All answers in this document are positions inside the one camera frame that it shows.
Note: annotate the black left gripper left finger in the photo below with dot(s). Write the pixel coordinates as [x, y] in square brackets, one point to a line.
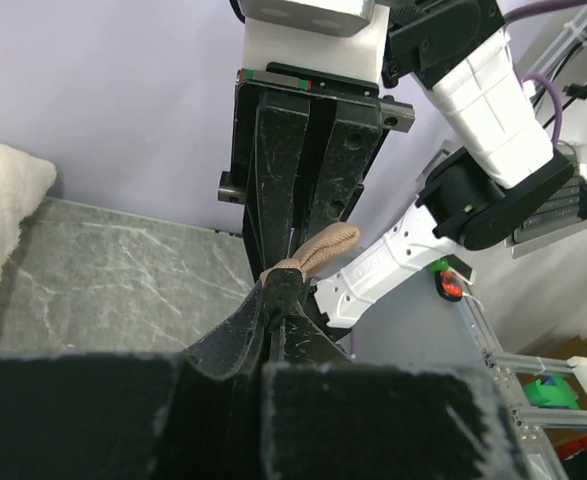
[137, 415]

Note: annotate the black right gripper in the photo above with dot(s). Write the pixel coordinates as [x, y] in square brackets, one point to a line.
[302, 145]

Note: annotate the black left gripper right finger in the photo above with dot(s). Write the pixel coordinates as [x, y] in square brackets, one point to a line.
[420, 404]

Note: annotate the tan and black pet tent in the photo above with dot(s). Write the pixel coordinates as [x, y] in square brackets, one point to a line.
[283, 283]

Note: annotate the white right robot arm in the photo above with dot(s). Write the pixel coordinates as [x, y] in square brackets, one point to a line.
[505, 169]

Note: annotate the red emergency button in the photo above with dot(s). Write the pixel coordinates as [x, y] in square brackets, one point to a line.
[448, 286]

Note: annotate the green plastic part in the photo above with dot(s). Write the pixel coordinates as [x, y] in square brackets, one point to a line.
[551, 392]

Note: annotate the grey keyboard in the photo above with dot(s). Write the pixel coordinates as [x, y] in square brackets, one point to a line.
[562, 216]

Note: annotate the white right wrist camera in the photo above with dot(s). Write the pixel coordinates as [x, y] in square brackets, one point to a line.
[343, 38]

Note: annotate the aluminium frame rail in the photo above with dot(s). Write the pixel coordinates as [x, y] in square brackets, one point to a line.
[531, 420]

